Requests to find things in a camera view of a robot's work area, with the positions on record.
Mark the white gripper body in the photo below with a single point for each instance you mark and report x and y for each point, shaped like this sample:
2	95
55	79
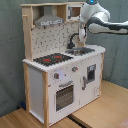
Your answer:
82	33

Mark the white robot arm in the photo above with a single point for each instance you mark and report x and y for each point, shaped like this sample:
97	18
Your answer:
95	18

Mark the wooden toy kitchen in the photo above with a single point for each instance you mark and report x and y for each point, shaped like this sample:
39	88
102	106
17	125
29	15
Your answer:
61	73

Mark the black toy faucet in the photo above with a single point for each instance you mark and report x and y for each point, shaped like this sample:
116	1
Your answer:
71	44

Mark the grey toy sink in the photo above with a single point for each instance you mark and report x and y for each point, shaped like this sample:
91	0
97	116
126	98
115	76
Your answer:
79	51

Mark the white toy microwave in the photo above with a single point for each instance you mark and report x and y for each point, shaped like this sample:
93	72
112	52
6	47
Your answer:
73	11

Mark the right red stove knob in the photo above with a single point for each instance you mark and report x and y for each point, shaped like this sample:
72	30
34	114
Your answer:
74	69

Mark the red stove knob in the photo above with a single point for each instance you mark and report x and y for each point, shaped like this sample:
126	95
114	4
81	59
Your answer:
56	75
74	69

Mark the black toy stovetop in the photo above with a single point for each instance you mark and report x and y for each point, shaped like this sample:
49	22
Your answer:
52	59

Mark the grey range hood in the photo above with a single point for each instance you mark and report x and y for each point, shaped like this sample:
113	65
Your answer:
48	18

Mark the grey ice dispenser panel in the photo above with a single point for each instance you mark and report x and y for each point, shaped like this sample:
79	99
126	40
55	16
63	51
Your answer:
91	73

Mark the left red stove knob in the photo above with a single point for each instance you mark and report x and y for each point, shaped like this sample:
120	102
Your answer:
56	75

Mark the toy oven door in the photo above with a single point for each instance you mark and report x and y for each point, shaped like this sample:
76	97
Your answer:
65	98

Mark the grey cupboard door handle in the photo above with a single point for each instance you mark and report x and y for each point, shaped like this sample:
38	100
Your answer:
84	83

